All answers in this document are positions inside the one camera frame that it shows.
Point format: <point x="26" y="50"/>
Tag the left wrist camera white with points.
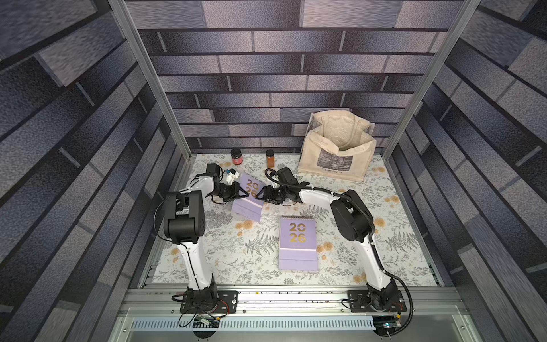
<point x="230" y="176"/>

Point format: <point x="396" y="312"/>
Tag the dark jar red label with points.
<point x="237" y="158"/>

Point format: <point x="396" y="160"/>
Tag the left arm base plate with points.
<point x="220" y="302"/>

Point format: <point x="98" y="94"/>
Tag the left circuit board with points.
<point x="201" y="322"/>

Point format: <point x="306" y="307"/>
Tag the aluminium frame post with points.
<point x="123" y="17"/>
<point x="461" y="20"/>

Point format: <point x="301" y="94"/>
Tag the purple calendar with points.
<point x="249" y="207"/>
<point x="297" y="244"/>

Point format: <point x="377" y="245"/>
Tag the amber spice bottle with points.
<point x="270" y="158"/>

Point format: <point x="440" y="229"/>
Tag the beige canvas tote bag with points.
<point x="338" y="144"/>

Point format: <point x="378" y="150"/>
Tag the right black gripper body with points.
<point x="271" y="194"/>

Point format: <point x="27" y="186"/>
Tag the circuit board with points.
<point x="386" y="326"/>
<point x="201" y="322"/>

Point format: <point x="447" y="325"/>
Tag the right circuit board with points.
<point x="386" y="326"/>

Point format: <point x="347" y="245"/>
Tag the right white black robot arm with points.
<point x="386" y="291"/>

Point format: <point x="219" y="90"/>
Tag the left aluminium frame post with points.
<point x="123" y="17"/>

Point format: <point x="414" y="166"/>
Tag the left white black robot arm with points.
<point x="184" y="225"/>

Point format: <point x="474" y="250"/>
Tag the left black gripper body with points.
<point x="228" y="192"/>

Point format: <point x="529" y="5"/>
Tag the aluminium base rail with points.
<point x="292" y="313"/>

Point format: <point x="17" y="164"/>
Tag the right aluminium frame post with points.
<point x="461" y="20"/>

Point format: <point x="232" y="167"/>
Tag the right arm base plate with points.
<point x="361" y="301"/>

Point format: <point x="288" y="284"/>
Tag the floral patterned table mat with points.
<point x="244" y="252"/>

